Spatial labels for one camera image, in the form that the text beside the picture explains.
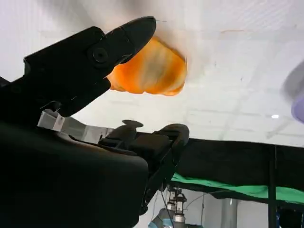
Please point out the lilac plate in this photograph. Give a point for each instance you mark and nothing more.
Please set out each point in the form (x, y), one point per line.
(295, 95)

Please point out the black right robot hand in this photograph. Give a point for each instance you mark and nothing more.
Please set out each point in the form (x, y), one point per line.
(59, 171)

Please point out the black cloth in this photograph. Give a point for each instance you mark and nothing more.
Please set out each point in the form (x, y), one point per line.
(225, 161)

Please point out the grey background machine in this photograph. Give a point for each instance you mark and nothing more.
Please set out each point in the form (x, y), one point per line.
(175, 213)

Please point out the orange white toy bread roll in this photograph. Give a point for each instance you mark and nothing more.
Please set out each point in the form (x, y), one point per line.
(154, 71)

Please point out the black stand pole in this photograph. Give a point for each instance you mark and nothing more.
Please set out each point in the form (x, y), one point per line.
(273, 190)

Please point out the green cloth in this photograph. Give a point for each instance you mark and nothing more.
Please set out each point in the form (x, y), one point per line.
(237, 188)

